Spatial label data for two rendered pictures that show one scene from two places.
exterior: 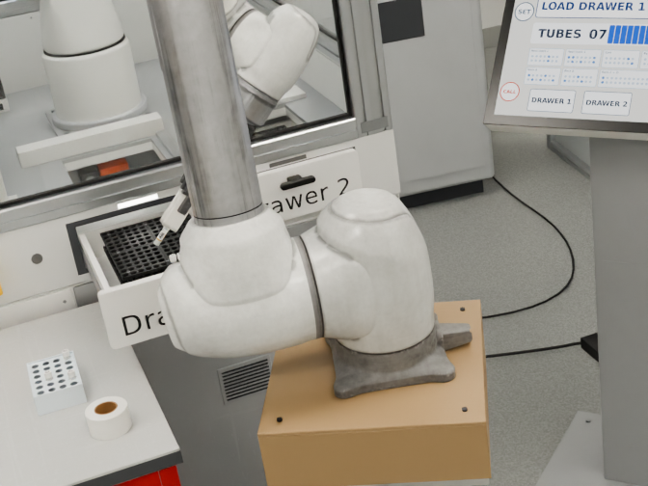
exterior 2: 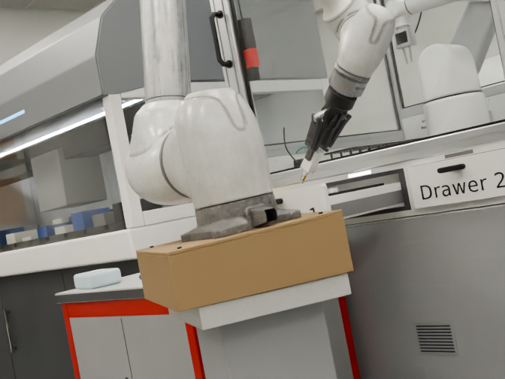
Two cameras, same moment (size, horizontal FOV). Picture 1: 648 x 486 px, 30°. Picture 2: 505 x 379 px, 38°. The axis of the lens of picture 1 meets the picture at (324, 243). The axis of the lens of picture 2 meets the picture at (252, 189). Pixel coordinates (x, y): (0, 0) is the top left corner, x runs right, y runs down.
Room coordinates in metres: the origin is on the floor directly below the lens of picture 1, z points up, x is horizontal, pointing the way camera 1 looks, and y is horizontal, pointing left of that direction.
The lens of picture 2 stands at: (0.98, -1.32, 0.91)
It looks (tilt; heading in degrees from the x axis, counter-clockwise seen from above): 1 degrees up; 62
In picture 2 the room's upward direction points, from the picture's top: 11 degrees counter-clockwise
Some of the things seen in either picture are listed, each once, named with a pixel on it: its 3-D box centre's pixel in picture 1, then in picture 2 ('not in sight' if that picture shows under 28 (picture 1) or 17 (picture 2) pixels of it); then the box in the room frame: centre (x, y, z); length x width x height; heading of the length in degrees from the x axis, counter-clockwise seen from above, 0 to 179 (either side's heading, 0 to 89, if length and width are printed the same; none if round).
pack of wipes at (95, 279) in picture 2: not in sight; (97, 278); (1.53, 0.78, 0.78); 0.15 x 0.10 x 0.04; 95
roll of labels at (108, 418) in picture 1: (108, 418); not in sight; (1.68, 0.39, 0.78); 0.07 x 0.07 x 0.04
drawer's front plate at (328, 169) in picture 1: (293, 191); (461, 179); (2.28, 0.04, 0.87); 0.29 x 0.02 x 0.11; 107
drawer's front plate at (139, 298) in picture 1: (184, 297); (284, 213); (1.88, 0.26, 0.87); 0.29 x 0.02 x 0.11; 107
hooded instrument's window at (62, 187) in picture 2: not in sight; (113, 183); (2.03, 2.09, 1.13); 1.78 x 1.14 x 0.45; 107
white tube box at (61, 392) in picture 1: (56, 382); not in sight; (1.82, 0.50, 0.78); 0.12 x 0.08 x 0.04; 14
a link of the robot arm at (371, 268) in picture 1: (368, 264); (218, 145); (1.59, -0.06, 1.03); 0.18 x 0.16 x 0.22; 98
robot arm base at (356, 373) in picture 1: (398, 338); (242, 214); (1.59, -0.09, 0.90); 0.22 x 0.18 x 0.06; 91
